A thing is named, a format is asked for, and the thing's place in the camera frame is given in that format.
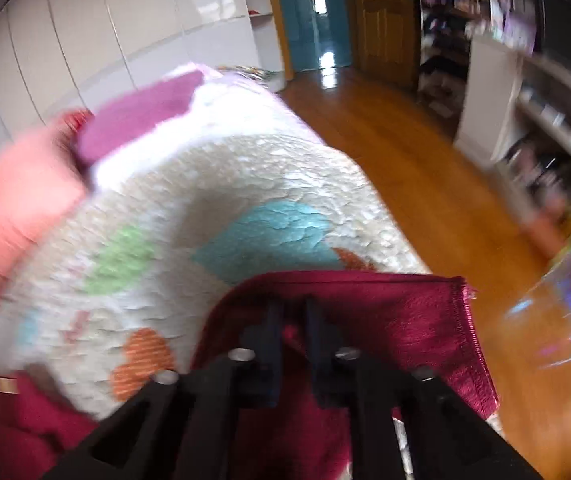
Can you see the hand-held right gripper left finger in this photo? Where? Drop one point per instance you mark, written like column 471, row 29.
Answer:
column 272, row 360

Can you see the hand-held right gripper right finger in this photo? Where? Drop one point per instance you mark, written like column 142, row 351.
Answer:
column 319, row 360

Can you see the dark red garment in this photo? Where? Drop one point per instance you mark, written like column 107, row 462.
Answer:
column 390, row 310

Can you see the quilted patchwork bed cover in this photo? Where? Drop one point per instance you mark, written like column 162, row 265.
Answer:
column 215, row 185

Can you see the purple cloth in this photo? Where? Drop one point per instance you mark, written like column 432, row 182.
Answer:
column 135, row 115

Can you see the salmon pink pillow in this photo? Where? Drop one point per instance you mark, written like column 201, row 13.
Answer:
column 15, row 200

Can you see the white shelf unit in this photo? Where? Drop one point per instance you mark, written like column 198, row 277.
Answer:
column 485, row 100

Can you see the red printed pillow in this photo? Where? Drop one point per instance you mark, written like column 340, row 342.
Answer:
column 76, row 119

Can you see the teal door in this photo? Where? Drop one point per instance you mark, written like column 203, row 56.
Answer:
column 310, row 20

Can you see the wooden door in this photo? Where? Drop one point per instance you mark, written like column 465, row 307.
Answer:
column 385, row 20

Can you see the cluttered dark shelf rack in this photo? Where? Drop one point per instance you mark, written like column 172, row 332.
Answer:
column 443, row 35

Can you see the white glossy wardrobe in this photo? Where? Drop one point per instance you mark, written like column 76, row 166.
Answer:
column 115, row 10

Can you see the purple packet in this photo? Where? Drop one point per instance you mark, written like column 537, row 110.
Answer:
column 518, row 20

